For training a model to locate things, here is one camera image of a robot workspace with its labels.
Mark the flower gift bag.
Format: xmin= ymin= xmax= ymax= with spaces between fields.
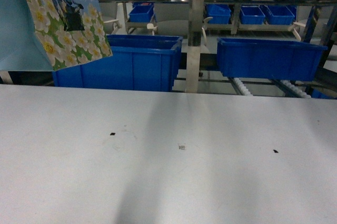
xmin=1 ymin=0 xmax=112 ymax=72

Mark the blue bin behind table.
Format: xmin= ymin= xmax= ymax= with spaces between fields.
xmin=52 ymin=35 xmax=183 ymax=92

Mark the steel rack post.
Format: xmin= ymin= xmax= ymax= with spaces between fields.
xmin=185 ymin=0 xmax=204 ymax=93

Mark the blue bin right of post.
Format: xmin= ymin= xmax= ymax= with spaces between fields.
xmin=217 ymin=37 xmax=328 ymax=82

